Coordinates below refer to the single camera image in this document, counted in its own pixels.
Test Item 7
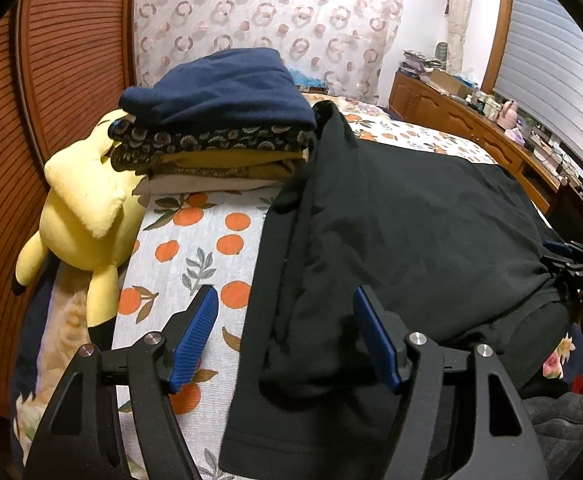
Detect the black Superman t-shirt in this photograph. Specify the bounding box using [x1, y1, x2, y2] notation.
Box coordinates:
[220, 101, 571, 479]

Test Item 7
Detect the pink kettle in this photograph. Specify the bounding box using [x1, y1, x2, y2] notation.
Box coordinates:
[497, 100, 518, 130]

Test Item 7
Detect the wooden sideboard cabinet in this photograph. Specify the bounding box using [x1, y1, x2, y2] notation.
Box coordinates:
[389, 72, 576, 214]

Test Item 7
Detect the grey window roller shutter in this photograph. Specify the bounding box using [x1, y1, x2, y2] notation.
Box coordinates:
[494, 0, 583, 162]

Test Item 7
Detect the cardboard box on sideboard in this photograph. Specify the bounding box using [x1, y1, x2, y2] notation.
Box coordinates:
[429, 68, 474, 99]

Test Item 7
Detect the orange print white bedsheet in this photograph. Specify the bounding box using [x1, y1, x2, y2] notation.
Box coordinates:
[110, 104, 498, 480]

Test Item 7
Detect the yellow plush toy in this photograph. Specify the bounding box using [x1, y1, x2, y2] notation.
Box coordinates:
[14, 110, 146, 328]

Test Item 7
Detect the stack of folded cloths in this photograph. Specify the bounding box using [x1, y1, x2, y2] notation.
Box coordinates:
[399, 49, 445, 78]

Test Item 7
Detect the folded beige garment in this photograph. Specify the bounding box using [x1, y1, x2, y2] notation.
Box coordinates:
[133, 174, 282, 196]

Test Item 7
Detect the folded dark patterned garment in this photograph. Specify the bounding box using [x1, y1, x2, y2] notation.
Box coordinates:
[108, 117, 313, 174]

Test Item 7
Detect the blue tissue box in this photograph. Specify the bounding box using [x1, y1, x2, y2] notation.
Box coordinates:
[288, 67, 328, 94]

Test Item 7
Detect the folded mustard yellow garment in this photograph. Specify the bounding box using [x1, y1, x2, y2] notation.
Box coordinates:
[147, 148, 309, 182]

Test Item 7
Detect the circle pattern sheer curtain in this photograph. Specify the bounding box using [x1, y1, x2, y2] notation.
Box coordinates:
[134, 0, 402, 103]

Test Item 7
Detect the folded navy blue garment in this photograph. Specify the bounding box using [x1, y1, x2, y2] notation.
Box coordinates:
[119, 48, 316, 132]

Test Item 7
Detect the brown louvered wardrobe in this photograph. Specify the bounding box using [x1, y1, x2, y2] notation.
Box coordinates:
[0, 0, 135, 417]

